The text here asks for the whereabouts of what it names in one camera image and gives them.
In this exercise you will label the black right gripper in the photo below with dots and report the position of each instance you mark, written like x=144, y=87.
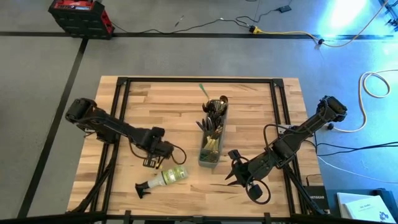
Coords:
x=258, y=168

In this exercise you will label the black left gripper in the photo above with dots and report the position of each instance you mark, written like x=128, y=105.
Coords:
x=158, y=144

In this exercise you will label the grey plastic cutlery basket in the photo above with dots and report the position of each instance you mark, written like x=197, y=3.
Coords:
x=211, y=163

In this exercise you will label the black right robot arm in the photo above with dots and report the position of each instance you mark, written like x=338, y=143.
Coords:
x=311, y=127

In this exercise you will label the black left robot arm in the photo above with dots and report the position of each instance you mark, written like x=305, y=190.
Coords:
x=109, y=124

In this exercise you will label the spray bottle green label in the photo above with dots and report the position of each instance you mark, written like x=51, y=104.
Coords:
x=171, y=175

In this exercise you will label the black Netgear box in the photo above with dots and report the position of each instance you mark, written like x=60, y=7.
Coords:
x=317, y=199

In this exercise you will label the white paper sheet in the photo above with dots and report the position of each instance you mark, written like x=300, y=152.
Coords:
x=342, y=199

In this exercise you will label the small pen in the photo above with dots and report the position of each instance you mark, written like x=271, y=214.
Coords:
x=179, y=21

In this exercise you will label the white printed booklet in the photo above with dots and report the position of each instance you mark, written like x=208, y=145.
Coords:
x=370, y=210

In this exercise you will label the red and black toolbox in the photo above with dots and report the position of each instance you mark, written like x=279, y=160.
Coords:
x=81, y=18

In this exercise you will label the black power adapter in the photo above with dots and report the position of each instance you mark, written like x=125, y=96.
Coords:
x=285, y=9

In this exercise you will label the black tripod legs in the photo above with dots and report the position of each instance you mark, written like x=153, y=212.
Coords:
x=390, y=12

